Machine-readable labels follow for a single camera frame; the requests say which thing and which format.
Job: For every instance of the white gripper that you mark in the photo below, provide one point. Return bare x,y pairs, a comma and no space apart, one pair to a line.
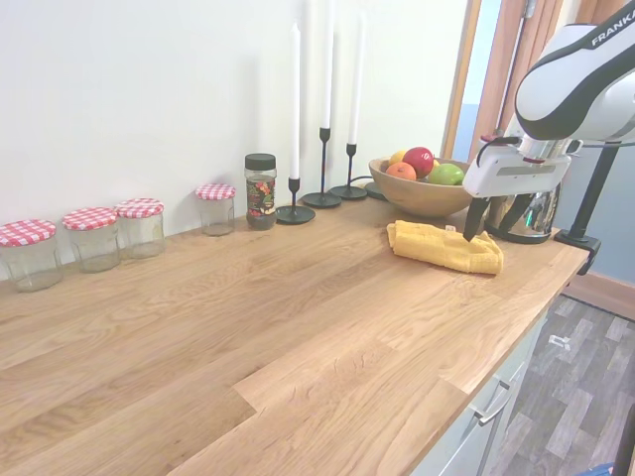
516,176

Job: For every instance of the yellow cloth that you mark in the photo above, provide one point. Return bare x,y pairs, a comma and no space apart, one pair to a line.
436,248

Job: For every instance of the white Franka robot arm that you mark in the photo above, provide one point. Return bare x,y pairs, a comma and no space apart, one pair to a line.
555,74

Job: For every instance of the shiny steel electric kettle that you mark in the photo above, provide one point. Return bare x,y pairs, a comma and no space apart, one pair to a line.
542,218

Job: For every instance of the green apple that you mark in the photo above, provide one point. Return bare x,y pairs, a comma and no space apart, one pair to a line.
445,174

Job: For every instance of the wooden fruit bowl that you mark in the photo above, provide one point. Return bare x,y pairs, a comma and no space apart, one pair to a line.
412,198

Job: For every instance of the red apple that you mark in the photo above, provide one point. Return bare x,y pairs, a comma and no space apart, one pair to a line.
419,159

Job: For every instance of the orange fruit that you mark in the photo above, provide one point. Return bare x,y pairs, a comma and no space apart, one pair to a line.
401,171

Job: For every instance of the yellow apple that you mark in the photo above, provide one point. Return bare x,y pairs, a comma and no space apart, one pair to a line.
398,157

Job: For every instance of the dark grey round disc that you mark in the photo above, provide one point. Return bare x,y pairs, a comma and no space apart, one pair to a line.
376,191

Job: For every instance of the small white floor object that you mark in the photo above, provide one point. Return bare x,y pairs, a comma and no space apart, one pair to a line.
559,341

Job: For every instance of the wooden door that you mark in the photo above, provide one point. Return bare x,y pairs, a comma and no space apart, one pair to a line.
501,74

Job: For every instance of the medium black candle holder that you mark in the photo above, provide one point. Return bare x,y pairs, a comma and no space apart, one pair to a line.
348,192

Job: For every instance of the tall black candle holder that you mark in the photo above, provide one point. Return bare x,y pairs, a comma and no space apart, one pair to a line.
321,200

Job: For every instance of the tall white taper candle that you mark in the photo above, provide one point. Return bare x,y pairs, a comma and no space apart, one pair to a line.
326,64
354,89
295,99

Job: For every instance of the short black candle holder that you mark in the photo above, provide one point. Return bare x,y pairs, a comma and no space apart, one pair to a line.
295,214

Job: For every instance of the white kitchen cabinet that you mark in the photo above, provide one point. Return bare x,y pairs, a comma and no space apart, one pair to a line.
471,446

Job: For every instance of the black-lidded spice jar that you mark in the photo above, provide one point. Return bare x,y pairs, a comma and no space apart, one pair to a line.
260,198

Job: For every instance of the glass jar red checked lid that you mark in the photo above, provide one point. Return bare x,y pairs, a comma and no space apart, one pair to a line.
141,233
91,245
30,263
215,213

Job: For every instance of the black clamp camera stand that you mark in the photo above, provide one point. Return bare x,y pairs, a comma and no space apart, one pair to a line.
595,198

